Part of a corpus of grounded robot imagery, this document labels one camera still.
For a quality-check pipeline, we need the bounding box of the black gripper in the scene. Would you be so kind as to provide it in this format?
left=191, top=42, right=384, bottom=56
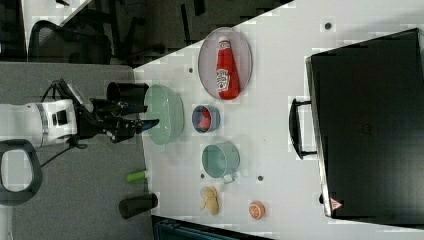
left=75, top=99, right=160, bottom=143

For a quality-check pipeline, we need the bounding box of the red ketchup bottle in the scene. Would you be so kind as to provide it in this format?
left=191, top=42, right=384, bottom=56
left=216, top=36, right=240, bottom=100

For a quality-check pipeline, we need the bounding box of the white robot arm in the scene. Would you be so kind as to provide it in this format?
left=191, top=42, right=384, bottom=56
left=0, top=99, right=159, bottom=206

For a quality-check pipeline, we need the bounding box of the grey oval plate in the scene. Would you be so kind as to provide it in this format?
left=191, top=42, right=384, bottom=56
left=198, top=27, right=253, bottom=99

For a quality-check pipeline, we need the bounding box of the black cylinder cup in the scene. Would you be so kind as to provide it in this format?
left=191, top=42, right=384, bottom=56
left=106, top=82, right=149, bottom=105
left=119, top=193, right=158, bottom=219

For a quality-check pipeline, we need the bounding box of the green perforated colander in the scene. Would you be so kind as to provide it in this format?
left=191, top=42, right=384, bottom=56
left=144, top=84, right=184, bottom=145

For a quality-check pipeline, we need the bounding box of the green toy pear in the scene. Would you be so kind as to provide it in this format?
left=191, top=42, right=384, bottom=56
left=126, top=170, right=149, bottom=183

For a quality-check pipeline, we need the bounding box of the red toy strawberry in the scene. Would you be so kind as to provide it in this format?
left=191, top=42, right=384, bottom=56
left=198, top=108, right=211, bottom=132

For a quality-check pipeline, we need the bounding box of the small blue bowl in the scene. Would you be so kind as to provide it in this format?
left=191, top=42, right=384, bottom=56
left=192, top=105, right=221, bottom=133

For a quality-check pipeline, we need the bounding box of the green metal mug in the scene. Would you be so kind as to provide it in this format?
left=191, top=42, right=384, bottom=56
left=202, top=141, right=240, bottom=184

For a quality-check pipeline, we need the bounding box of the black office chair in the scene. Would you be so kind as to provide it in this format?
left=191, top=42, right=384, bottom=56
left=28, top=20, right=112, bottom=65

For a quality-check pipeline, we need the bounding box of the orange slice toy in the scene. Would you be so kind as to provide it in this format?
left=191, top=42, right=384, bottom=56
left=249, top=201, right=266, bottom=220

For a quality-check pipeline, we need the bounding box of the black toaster oven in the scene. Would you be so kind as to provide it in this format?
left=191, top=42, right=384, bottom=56
left=305, top=28, right=424, bottom=228

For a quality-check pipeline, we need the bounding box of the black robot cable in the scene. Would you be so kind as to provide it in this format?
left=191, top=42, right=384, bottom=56
left=39, top=79, right=88, bottom=168

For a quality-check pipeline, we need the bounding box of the blue metal frame rail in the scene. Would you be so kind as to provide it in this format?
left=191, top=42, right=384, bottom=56
left=152, top=215, right=271, bottom=240

